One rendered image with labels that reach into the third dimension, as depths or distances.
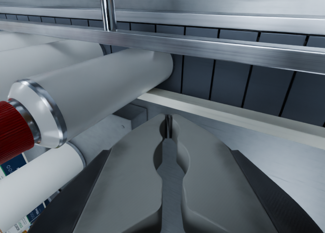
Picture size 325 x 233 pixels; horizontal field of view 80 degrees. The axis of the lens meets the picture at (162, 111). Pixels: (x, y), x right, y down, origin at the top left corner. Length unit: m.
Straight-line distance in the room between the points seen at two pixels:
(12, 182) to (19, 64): 0.29
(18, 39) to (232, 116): 0.28
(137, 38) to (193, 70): 0.10
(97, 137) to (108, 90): 0.28
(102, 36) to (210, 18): 0.11
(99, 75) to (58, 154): 0.37
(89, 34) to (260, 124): 0.18
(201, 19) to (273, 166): 0.23
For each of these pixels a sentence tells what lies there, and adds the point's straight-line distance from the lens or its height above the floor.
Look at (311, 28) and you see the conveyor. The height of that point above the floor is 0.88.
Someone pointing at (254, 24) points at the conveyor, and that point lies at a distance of 0.22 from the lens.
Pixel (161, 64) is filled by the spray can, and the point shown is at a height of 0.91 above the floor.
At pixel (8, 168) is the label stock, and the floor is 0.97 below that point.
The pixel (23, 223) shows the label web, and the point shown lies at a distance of 0.88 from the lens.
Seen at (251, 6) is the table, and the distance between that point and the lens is 0.27.
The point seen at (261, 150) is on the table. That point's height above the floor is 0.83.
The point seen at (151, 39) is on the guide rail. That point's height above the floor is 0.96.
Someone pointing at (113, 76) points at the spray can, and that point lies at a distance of 0.17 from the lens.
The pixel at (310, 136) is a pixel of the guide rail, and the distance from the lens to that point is 0.21.
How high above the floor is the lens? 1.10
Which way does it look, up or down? 49 degrees down
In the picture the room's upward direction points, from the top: 130 degrees counter-clockwise
